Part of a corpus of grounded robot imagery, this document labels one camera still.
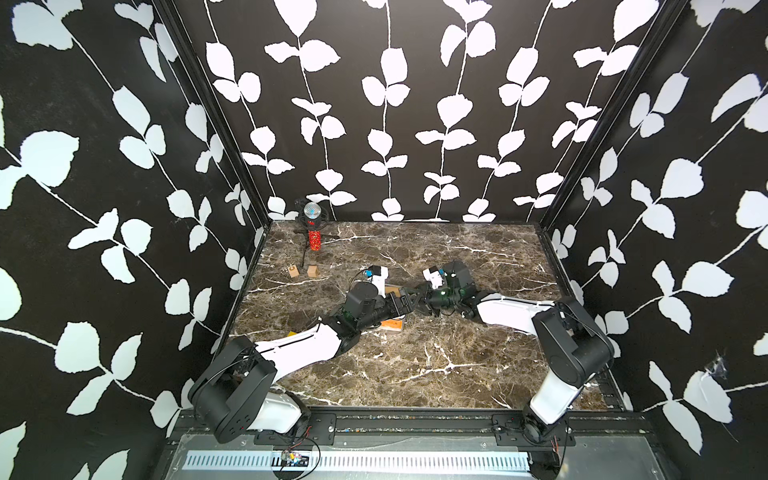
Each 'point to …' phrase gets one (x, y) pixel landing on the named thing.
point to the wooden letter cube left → (293, 271)
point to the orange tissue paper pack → (392, 323)
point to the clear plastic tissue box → (401, 317)
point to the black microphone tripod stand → (299, 205)
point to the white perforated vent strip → (265, 461)
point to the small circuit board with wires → (293, 459)
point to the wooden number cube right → (313, 271)
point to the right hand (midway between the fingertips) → (400, 298)
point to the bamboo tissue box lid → (394, 289)
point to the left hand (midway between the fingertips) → (416, 294)
